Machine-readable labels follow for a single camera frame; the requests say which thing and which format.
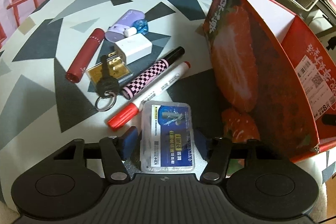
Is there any gold orange card case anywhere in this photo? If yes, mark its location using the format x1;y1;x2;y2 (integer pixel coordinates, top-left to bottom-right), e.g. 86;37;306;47
86;57;133;88

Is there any white charger plug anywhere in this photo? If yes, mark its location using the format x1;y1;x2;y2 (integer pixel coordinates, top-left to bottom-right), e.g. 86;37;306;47
114;34;153;65

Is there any black key with ring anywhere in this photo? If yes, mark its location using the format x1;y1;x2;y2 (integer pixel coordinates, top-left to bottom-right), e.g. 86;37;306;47
94;55;120;112

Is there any red white marker pen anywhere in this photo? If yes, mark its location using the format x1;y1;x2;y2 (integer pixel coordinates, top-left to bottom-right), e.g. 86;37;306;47
107;61;191;131

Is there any red cardboard box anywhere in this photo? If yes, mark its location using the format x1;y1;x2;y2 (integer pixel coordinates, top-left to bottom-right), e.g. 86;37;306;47
203;0;335;161

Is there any dark red cylinder tube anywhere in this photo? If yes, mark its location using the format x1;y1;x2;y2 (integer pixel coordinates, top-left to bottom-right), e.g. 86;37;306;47
66;28;105;83

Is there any clear plastic screw box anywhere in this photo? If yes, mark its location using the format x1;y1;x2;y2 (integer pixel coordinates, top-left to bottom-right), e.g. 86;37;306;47
139;101;195;174

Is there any pink checkered black marker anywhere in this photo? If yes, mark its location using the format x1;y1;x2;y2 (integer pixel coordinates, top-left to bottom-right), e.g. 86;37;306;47
121;47;185;100

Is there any purple earbud case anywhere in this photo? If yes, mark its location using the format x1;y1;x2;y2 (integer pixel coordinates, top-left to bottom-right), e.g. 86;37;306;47
105;9;145;43

